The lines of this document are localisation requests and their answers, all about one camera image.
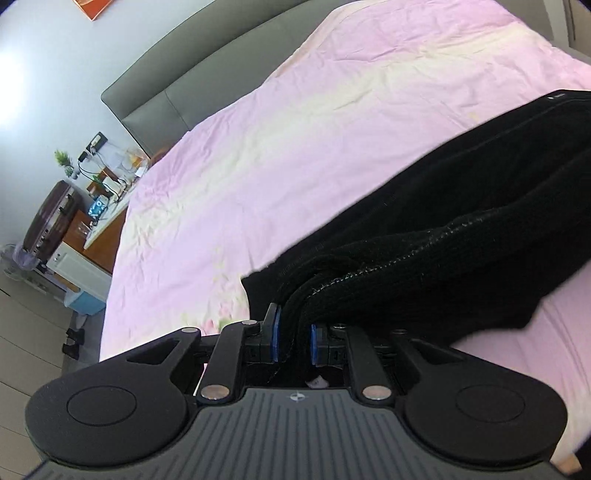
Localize black pants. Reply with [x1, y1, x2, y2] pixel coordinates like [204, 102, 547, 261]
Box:
[241, 89, 591, 365]

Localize blue storage box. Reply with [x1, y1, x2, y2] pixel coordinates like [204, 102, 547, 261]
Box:
[64, 287, 108, 315]

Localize grey padded headboard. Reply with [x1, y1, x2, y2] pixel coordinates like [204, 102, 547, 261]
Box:
[100, 0, 333, 158]

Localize wooden nightstand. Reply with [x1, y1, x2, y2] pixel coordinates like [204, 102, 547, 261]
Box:
[61, 154, 154, 274]

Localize white cabinet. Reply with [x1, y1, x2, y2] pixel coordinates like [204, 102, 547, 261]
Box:
[45, 242, 112, 297]

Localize pink bed sheet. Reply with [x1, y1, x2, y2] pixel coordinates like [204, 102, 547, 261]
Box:
[99, 0, 591, 476]

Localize small green potted plant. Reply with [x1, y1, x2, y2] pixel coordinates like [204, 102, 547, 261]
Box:
[54, 149, 76, 179]

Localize black shoes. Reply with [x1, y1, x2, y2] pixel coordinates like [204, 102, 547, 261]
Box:
[62, 327, 85, 360]

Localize standing fan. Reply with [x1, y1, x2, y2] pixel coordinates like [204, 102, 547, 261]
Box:
[0, 242, 29, 280]

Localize orange wall picture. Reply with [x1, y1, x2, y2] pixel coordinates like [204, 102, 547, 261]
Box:
[76, 0, 115, 22]

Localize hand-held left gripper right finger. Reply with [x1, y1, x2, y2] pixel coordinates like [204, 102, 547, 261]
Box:
[310, 323, 465, 404]

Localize brown suitcase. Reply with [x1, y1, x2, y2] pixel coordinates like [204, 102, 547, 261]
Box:
[22, 180, 82, 262]

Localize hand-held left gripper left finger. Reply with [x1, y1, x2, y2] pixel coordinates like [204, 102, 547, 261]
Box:
[124, 302, 283, 407]

